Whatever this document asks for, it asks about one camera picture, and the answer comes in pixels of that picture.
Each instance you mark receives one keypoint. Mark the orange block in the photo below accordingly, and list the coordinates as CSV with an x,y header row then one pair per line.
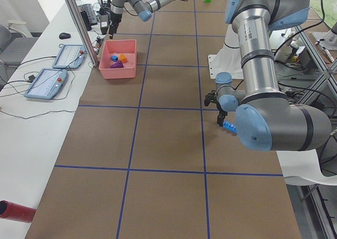
x,y
122,58

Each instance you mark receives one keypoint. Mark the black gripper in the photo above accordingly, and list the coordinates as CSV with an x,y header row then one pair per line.
x,y
115,19
220,113

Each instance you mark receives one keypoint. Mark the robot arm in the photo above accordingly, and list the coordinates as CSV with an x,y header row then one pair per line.
x,y
143,9
264,118

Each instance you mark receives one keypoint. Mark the near teach pendant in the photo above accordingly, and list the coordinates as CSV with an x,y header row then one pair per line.
x,y
47,84

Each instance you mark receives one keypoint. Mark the black computer mouse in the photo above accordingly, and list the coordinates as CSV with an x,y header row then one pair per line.
x,y
64,35

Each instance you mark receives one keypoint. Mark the purple block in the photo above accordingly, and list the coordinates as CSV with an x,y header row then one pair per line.
x,y
118,64

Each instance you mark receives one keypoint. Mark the pink plastic box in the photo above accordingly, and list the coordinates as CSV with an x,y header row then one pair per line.
x,y
117,47

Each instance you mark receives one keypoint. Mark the red cylinder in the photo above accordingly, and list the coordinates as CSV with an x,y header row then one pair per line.
x,y
16,212

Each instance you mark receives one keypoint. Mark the black keyboard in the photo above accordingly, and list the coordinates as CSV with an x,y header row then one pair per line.
x,y
88,8

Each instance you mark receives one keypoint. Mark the aluminium frame post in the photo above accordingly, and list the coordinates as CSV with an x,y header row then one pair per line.
x,y
79,24

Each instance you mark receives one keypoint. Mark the far teach pendant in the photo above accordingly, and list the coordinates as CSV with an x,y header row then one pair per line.
x,y
70,56

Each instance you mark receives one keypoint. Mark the long blue block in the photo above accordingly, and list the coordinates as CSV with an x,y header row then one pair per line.
x,y
230,127

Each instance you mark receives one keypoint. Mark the small blue block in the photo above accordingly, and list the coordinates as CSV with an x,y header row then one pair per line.
x,y
114,58

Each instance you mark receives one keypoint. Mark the teach pendant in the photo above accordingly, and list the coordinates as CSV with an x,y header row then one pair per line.
x,y
47,84
70,56

